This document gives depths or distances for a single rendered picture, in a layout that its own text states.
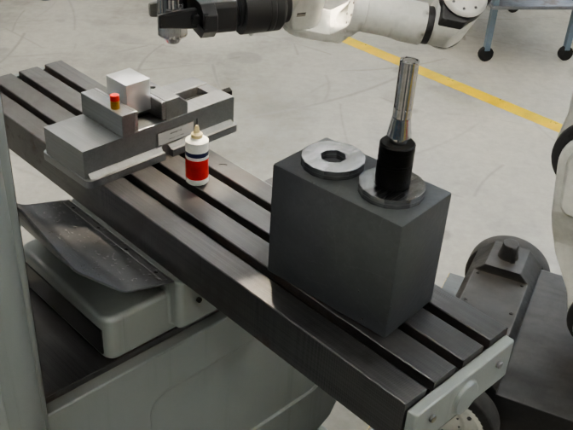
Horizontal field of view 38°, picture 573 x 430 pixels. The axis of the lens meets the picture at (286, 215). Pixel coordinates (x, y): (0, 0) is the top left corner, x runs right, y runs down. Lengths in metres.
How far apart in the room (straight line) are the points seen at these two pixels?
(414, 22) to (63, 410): 0.85
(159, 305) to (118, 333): 0.08
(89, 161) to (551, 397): 0.96
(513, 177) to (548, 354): 1.85
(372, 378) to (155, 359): 0.48
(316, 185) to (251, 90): 2.96
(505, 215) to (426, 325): 2.12
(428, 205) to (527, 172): 2.54
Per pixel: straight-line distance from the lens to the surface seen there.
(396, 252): 1.07
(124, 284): 1.32
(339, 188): 1.11
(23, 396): 1.24
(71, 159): 1.48
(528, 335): 1.82
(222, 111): 1.61
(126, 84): 1.48
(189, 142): 1.42
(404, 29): 1.43
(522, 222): 3.28
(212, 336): 1.52
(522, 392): 1.68
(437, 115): 3.98
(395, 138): 1.06
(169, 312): 1.42
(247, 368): 1.67
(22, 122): 1.70
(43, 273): 1.48
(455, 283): 2.19
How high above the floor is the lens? 1.70
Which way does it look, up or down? 33 degrees down
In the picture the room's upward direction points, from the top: 4 degrees clockwise
